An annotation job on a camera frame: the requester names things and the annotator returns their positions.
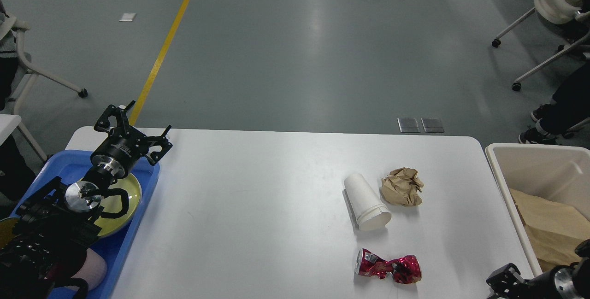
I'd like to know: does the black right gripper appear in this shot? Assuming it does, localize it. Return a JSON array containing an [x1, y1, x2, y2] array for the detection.
[[485, 264, 574, 299]]

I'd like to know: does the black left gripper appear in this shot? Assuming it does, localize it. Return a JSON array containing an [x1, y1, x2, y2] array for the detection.
[[90, 101, 173, 180]]

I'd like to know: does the brown paper bag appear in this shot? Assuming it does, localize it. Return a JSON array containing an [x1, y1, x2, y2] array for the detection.
[[509, 188, 590, 272]]

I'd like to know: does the yellow plastic plate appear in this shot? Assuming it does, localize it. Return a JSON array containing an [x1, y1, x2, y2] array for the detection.
[[76, 173, 142, 239]]

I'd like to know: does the brown paper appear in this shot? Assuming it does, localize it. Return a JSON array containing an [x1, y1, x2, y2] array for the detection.
[[380, 167, 424, 207]]

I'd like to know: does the pink mug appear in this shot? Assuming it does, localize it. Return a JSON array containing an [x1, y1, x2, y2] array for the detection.
[[56, 248, 107, 291]]

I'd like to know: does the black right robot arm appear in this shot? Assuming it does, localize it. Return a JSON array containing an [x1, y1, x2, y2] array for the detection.
[[485, 240, 590, 299]]

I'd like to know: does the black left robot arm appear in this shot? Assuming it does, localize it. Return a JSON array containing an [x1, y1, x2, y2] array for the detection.
[[1, 101, 172, 299]]

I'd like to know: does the blue plastic tray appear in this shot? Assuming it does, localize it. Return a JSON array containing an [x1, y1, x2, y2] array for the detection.
[[17, 150, 160, 299]]

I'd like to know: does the crushed red can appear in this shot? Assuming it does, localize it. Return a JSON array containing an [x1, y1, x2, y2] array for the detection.
[[355, 248, 422, 284]]

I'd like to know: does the beige plastic bin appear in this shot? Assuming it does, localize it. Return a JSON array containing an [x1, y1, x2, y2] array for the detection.
[[485, 143, 590, 277]]

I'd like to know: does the white paper scrap on floor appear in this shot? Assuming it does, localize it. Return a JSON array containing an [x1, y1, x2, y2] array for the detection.
[[119, 12, 137, 22]]

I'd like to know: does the white side table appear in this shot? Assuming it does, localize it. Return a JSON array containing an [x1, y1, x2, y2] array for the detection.
[[0, 114, 22, 145]]

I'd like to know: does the white paper cup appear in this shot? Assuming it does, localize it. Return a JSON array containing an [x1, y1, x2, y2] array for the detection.
[[344, 173, 392, 231]]

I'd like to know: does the teal mug yellow inside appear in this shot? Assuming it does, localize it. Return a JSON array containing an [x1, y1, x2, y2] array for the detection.
[[0, 217, 19, 249]]

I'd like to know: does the right metal floor plate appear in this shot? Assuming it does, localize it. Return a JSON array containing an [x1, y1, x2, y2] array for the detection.
[[421, 117, 445, 133]]

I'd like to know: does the metal floor plate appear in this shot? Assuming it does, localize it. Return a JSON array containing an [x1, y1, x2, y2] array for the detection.
[[421, 117, 445, 133], [397, 117, 421, 134]]

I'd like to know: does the left metal floor plate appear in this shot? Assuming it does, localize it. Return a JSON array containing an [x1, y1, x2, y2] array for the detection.
[[397, 117, 421, 134]]

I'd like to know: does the person in dark jeans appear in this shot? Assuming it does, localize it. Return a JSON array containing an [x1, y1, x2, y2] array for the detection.
[[518, 61, 590, 145]]

